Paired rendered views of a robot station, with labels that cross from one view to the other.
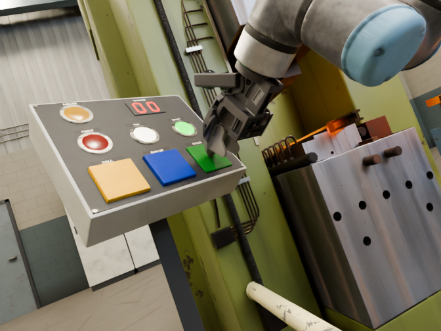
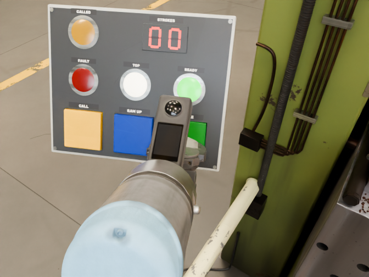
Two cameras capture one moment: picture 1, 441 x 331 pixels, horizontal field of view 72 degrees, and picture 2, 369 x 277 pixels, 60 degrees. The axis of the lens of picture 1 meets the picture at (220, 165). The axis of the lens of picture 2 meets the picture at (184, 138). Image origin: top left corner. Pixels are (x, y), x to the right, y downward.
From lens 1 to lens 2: 68 cm
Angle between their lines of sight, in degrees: 66
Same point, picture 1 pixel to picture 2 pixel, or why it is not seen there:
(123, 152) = (101, 100)
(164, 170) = (122, 139)
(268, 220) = (307, 161)
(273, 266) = (284, 187)
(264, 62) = not seen: hidden behind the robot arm
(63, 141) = (59, 68)
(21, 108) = not seen: outside the picture
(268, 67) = not seen: hidden behind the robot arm
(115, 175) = (79, 127)
